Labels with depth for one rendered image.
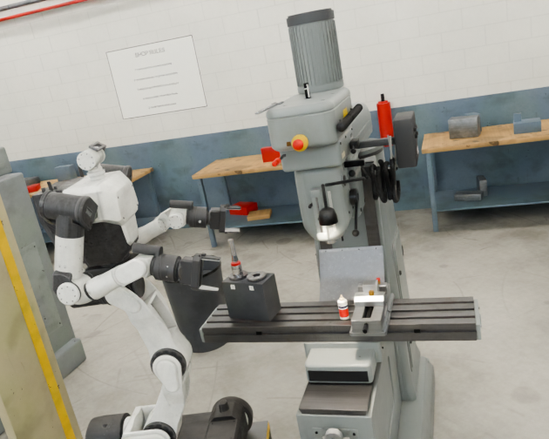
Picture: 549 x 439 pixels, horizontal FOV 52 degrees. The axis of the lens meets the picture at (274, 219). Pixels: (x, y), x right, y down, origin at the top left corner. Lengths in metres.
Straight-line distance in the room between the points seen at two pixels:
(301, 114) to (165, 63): 5.21
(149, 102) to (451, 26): 3.65
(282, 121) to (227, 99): 4.85
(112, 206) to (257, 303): 0.86
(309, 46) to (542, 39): 4.31
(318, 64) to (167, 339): 1.26
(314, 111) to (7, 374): 2.09
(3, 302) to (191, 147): 4.40
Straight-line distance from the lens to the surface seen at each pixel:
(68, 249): 1.95
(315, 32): 2.39
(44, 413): 3.49
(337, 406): 2.32
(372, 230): 2.75
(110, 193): 2.03
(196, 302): 4.19
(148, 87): 7.31
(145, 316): 2.20
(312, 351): 2.50
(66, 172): 7.84
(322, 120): 2.04
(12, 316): 3.26
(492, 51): 6.41
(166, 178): 7.46
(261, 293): 2.51
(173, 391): 2.32
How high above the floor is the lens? 2.12
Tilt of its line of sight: 17 degrees down
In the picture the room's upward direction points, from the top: 11 degrees counter-clockwise
